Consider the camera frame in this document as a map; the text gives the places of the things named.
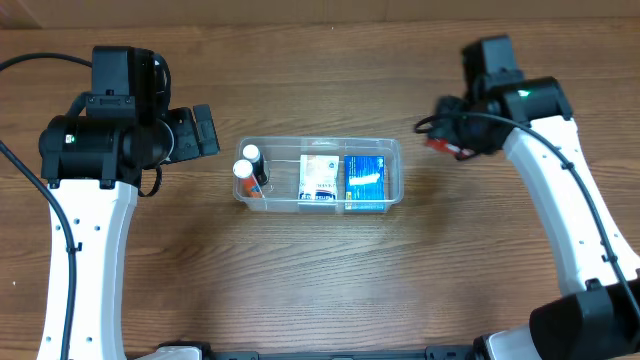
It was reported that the orange bottle white cap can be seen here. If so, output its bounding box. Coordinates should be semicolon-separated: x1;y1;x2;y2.
233;159;264;198

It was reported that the clear plastic container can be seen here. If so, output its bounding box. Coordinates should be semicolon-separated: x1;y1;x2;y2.
233;136;404;214

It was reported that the white blue plaster box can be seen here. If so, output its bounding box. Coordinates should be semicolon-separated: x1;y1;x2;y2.
298;154;339;201

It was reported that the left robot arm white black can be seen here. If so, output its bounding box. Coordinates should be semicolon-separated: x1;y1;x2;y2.
38;46;220;359

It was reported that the cardboard backdrop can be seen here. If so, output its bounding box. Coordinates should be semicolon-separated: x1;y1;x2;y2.
1;0;639;29

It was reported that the red medicine box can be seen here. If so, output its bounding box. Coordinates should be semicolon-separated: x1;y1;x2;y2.
425;138;476;161

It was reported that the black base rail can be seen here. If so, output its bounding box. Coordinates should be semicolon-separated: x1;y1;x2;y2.
140;341;487;360

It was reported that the blue medicine box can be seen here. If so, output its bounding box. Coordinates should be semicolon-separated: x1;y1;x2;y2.
344;155;386;212

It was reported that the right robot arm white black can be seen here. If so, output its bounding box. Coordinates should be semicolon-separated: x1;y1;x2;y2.
416;36;639;359

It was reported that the dark bottle white cap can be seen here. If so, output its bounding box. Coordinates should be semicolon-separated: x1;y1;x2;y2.
242;144;269;186

